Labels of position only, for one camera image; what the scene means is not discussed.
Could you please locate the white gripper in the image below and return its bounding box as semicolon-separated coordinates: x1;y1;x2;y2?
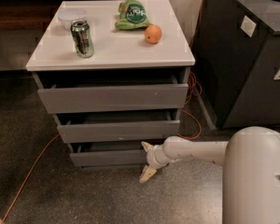
139;141;170;183

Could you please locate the dark grey trash bin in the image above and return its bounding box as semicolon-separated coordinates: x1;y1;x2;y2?
191;0;280;128

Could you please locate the grey drawer cabinet white top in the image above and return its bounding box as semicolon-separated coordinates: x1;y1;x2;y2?
25;0;196;170

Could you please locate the orange extension cable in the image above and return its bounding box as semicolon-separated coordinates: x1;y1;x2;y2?
1;0;211;224

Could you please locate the orange fruit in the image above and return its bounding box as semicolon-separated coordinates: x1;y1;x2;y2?
145;25;162;44

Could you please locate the white bowl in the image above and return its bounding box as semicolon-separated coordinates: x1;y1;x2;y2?
58;8;87;30

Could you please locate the grey middle drawer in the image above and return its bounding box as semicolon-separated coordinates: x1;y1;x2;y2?
57;109;180;143

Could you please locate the green chip bag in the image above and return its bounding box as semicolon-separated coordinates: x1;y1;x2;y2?
115;0;151;30

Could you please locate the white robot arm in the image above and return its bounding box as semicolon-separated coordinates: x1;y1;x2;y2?
140;126;280;224

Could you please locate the grey drawer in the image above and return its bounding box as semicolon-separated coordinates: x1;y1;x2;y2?
70;140;147;168
57;109;180;143
37;74;189;115

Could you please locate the grey top drawer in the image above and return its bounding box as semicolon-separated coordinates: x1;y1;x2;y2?
37;74;189;115

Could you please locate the green soda can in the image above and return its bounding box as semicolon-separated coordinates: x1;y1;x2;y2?
70;20;94;58

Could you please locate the grey bottom drawer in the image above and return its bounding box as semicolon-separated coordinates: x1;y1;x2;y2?
70;140;147;168

